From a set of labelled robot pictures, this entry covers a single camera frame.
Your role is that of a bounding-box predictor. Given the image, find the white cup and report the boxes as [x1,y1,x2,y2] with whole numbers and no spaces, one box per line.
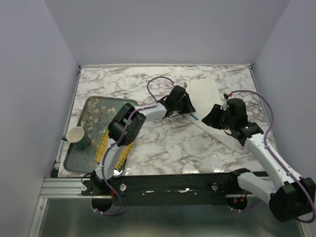
[61,126,91,149]

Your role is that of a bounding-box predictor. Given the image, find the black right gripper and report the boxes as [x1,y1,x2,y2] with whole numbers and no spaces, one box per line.
[201,103,235,130]

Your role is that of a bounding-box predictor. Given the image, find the green floral metal tray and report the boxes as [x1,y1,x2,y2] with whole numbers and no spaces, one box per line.
[64,96,138,173]

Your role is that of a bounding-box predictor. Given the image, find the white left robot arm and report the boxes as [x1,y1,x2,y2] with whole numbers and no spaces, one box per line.
[90,83,196,195]

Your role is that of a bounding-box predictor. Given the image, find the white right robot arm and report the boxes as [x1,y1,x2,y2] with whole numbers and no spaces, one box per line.
[202,99,316,223]

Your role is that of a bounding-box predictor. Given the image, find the cream cloth napkin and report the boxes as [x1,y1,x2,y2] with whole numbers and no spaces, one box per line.
[184,79,236,150]

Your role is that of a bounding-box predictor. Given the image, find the yellow bamboo mat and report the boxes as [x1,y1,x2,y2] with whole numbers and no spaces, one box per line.
[95,129,135,168]

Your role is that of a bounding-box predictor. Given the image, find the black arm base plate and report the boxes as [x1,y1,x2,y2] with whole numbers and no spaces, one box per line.
[81,173,252,209]

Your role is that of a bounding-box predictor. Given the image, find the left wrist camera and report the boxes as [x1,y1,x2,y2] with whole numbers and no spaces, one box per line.
[181,82,188,89]

